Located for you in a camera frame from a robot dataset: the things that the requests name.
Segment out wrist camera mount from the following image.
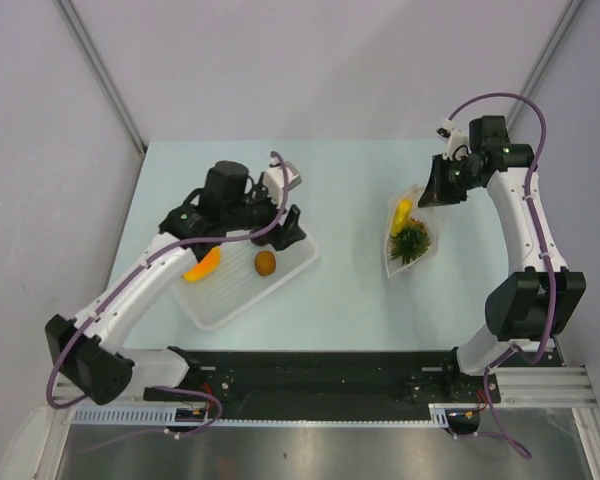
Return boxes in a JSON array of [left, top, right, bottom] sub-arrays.
[[436, 118, 469, 161], [262, 159, 302, 207]]

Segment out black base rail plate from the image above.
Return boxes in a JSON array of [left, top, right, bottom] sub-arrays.
[[143, 349, 501, 422]]

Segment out white plastic basket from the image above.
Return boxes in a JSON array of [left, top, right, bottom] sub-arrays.
[[171, 233, 319, 331]]

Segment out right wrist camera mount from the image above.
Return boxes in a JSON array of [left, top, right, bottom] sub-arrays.
[[436, 118, 469, 161]]

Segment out yellow toy banana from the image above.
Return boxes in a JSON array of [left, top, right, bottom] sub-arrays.
[[389, 198, 412, 237]]

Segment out toy pineapple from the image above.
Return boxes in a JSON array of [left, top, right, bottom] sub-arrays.
[[389, 221, 431, 265]]

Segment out orange papaya slice toy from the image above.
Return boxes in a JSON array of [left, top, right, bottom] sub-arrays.
[[182, 246, 222, 283]]

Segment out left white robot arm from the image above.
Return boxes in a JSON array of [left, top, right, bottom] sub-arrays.
[[45, 152, 306, 410]]

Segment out aluminium frame post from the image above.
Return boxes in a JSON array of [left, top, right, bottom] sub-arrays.
[[505, 0, 588, 133], [52, 0, 148, 159]]

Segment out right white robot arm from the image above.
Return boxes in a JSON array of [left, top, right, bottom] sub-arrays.
[[418, 116, 586, 401]]

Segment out right aluminium frame post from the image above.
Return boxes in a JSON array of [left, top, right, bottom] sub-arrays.
[[505, 0, 588, 133]]

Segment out clear zip top bag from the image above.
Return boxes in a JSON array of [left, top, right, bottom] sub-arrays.
[[383, 185, 439, 278]]

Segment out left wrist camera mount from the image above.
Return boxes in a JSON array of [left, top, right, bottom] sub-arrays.
[[262, 159, 302, 207]]

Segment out brown kiwi toy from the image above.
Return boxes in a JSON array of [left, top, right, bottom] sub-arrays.
[[254, 250, 276, 277]]

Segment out left aluminium frame post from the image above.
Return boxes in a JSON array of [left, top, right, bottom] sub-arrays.
[[52, 0, 148, 159]]

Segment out white cable duct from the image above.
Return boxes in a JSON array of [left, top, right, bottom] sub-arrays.
[[72, 402, 481, 431]]

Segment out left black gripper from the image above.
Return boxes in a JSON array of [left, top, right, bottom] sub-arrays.
[[223, 179, 305, 251]]

